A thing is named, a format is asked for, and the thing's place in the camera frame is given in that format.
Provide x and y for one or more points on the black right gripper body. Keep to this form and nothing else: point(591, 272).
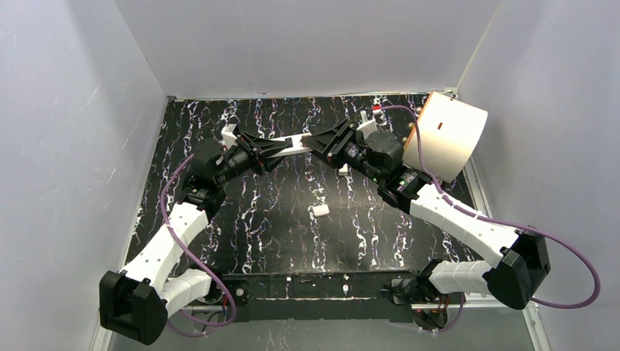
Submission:
point(342, 142)

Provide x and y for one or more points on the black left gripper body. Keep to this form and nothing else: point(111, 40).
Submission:
point(250, 154)

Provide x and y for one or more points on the red and white remote control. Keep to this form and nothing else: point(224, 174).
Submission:
point(296, 148)

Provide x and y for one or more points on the small white battery cover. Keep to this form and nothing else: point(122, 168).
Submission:
point(320, 210)

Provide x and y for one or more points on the long white remote control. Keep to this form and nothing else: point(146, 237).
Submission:
point(344, 170)

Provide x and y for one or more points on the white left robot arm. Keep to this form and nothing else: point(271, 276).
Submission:
point(166, 276)

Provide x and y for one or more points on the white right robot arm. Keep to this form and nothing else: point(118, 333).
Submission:
point(513, 262)

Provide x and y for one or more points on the white round stool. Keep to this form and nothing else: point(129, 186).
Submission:
point(449, 130)

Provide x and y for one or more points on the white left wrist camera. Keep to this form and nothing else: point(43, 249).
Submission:
point(229, 135)

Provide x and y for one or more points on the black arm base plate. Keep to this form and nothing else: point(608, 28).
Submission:
point(355, 295)

